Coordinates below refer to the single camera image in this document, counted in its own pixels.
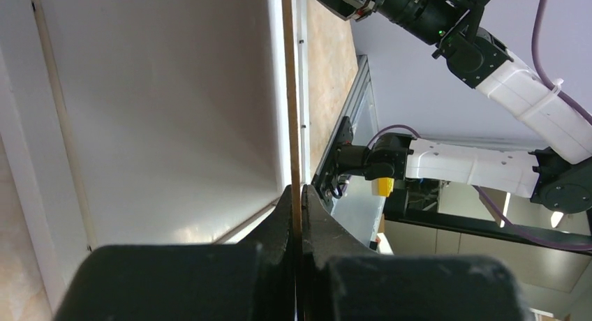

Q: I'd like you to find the brown backing board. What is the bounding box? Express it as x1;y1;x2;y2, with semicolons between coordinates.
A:
280;0;304;246

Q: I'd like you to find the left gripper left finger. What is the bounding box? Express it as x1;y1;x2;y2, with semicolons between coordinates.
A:
54;188;296;320

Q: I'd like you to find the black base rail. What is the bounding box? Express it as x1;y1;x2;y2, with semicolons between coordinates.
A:
311;116;353;211

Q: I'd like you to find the white picture frame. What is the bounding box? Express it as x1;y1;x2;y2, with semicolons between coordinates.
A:
1;0;290;310

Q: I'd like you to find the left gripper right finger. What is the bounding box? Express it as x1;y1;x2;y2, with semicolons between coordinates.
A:
300;185;528;320

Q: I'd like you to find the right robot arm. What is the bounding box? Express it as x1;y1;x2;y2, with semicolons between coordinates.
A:
316;0;591;214

